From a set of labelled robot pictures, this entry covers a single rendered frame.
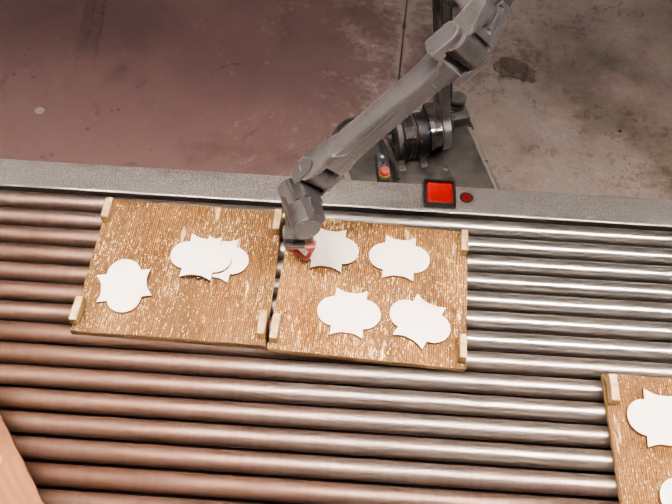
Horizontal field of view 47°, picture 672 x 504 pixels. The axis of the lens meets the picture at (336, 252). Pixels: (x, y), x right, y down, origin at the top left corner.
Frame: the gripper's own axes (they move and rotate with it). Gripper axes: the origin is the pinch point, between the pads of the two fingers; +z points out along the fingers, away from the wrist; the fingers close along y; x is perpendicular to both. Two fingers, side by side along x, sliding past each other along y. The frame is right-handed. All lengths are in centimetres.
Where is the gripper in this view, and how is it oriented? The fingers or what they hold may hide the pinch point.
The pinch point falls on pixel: (307, 245)
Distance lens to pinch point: 173.1
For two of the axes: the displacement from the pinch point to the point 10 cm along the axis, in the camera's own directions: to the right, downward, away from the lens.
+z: 1.3, 5.9, 8.0
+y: 0.7, -8.1, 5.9
